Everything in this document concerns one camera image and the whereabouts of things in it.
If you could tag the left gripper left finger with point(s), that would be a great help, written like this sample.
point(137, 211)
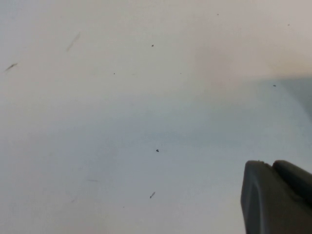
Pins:
point(265, 202)

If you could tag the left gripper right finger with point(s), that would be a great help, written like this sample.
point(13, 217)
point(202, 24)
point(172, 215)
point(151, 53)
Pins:
point(295, 180)

